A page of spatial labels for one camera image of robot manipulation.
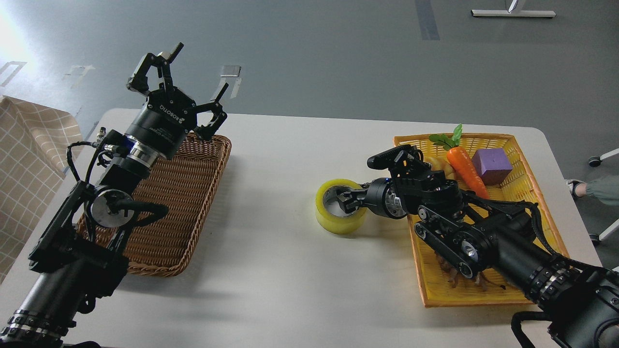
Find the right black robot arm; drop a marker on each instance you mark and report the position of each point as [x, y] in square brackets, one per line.
[473, 234]

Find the brown wicker basket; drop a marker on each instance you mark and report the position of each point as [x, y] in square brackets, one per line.
[187, 185]

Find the office chair base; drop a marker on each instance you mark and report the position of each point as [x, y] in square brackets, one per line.
[596, 161]

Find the toy croissant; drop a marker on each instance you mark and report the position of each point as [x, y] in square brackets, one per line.
[440, 164]

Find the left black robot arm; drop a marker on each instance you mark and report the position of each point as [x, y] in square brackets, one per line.
[79, 257]

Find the purple cube block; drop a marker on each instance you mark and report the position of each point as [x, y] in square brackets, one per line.
[492, 165]

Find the toy carrot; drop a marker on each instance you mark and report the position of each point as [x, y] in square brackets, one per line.
[460, 160]

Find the person leg grey trousers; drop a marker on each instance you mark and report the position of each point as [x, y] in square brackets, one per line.
[605, 189]

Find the toy lion figure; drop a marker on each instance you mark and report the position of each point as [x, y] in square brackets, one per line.
[454, 276]

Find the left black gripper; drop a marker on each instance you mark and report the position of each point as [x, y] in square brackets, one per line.
[162, 121]

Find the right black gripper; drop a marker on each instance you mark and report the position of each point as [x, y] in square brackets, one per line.
[379, 199]

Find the yellow tape roll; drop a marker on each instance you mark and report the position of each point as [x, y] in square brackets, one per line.
[328, 212]

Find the beige checkered cloth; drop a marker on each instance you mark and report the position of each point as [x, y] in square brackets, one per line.
[33, 142]

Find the white metal stand base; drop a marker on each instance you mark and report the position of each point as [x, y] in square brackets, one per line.
[515, 8]

